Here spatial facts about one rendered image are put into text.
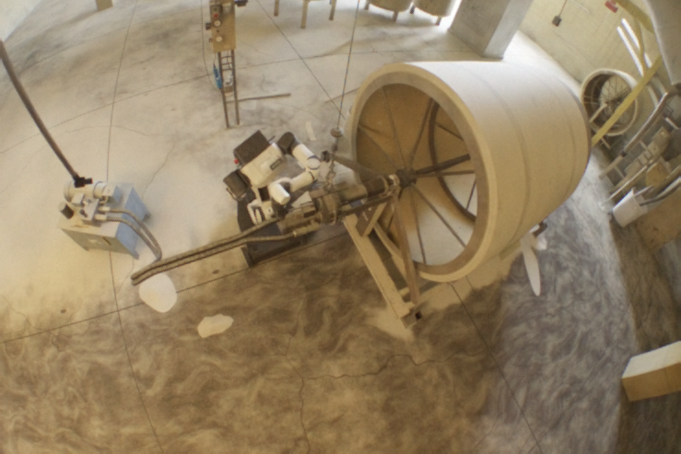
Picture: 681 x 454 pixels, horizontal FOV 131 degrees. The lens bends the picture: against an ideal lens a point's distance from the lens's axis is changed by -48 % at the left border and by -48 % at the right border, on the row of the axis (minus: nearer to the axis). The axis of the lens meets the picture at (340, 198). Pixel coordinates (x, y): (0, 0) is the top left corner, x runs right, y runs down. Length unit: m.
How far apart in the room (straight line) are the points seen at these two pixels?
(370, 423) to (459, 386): 0.89
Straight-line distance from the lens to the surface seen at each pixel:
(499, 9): 7.49
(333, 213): 1.83
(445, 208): 3.29
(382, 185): 2.06
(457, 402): 2.99
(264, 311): 2.60
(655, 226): 7.23
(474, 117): 1.65
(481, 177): 1.69
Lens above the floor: 2.55
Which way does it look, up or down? 55 degrees down
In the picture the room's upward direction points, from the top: 18 degrees clockwise
